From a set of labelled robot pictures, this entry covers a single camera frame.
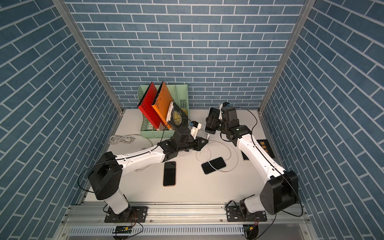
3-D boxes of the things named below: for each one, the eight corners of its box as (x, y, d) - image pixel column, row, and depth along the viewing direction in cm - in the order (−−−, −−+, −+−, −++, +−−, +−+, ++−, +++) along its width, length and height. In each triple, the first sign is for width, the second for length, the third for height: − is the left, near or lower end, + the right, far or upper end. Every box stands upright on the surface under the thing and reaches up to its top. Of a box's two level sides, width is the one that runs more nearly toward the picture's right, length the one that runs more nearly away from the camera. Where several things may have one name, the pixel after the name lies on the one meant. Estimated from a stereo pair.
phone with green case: (205, 175, 89) (205, 172, 84) (201, 167, 92) (201, 163, 88) (224, 168, 92) (225, 164, 88) (220, 160, 95) (221, 156, 91)
